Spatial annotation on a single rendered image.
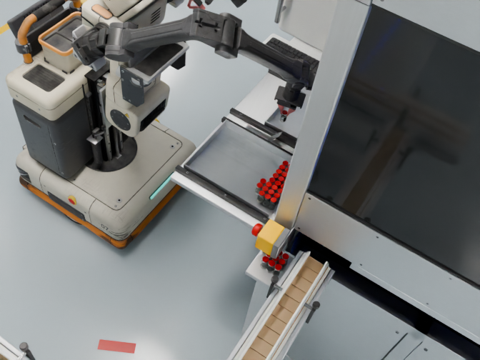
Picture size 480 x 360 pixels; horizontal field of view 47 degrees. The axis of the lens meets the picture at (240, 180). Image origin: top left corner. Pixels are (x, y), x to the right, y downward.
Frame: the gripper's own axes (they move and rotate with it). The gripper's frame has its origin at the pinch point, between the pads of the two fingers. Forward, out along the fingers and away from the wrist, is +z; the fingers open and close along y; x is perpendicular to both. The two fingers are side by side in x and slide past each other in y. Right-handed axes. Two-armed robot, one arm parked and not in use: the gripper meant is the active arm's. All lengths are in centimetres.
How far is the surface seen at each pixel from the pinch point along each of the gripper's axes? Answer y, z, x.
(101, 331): -45, 96, -69
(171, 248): -31, 96, -20
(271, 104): -5.8, 6.9, 8.3
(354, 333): 46, 26, -61
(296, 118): 5.0, 5.9, 4.8
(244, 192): -4.1, 5.5, -35.3
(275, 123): -2.0, 6.2, -1.1
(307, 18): -4, 3, 59
